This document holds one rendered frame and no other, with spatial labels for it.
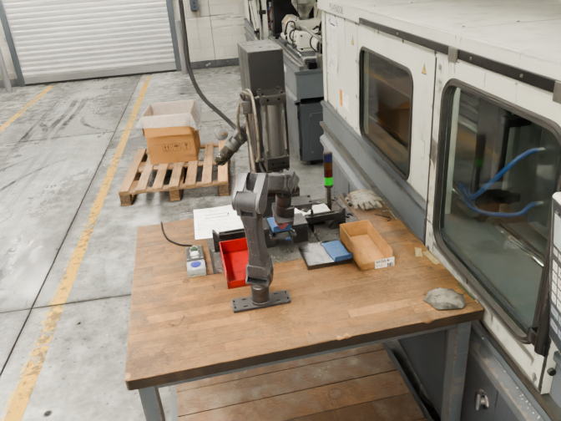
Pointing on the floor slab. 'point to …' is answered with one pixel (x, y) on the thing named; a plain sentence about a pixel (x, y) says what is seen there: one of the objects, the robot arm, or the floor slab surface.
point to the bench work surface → (289, 335)
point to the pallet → (133, 180)
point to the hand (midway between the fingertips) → (282, 226)
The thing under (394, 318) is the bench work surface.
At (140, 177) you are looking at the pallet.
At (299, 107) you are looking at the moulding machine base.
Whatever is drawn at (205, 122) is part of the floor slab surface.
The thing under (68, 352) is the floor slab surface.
